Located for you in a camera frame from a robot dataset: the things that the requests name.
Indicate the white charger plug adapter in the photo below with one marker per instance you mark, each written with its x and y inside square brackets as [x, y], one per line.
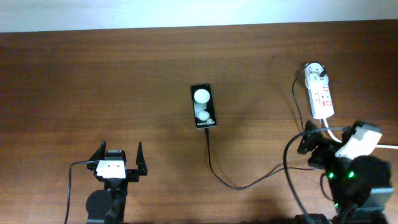
[315, 75]

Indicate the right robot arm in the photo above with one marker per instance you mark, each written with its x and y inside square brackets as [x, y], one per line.
[360, 183]

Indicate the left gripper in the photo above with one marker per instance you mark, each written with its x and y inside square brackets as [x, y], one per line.
[133, 174]

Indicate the black smartphone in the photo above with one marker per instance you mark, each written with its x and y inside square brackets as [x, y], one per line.
[203, 106]

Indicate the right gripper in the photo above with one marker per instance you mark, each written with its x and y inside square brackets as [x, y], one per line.
[325, 148]

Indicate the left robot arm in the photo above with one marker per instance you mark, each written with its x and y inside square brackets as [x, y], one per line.
[107, 205]

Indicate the white power strip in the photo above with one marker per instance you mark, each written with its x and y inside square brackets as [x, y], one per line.
[321, 102]

